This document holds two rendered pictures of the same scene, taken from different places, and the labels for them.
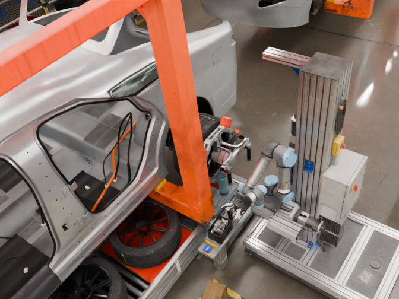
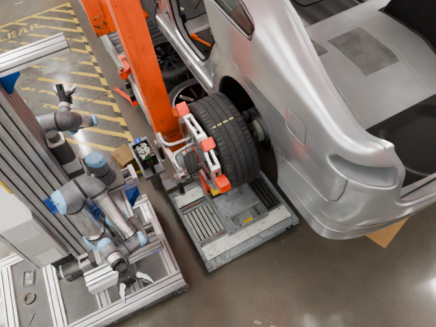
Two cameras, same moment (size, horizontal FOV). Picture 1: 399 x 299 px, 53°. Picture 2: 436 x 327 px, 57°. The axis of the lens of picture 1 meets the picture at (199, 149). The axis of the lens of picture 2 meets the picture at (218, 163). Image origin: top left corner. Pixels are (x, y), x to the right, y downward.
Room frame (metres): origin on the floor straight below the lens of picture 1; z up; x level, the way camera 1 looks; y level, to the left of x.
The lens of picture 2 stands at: (3.63, -1.64, 2.96)
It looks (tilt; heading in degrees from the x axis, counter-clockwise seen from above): 52 degrees down; 119
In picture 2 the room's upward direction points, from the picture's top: 11 degrees counter-clockwise
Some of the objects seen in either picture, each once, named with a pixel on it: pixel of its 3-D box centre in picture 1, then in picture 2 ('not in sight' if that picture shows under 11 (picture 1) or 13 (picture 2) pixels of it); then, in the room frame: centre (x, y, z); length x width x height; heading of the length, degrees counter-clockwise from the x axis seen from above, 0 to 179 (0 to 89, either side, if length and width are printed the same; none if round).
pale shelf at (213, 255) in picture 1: (218, 237); (146, 157); (2.08, -0.04, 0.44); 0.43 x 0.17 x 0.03; 138
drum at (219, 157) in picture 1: (224, 157); (191, 156); (2.64, -0.21, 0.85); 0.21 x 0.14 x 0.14; 48
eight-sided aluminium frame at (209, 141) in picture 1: (217, 155); (200, 152); (2.69, -0.16, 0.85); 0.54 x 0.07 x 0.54; 138
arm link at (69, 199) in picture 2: not in sight; (84, 218); (2.41, -0.98, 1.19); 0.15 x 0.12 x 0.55; 60
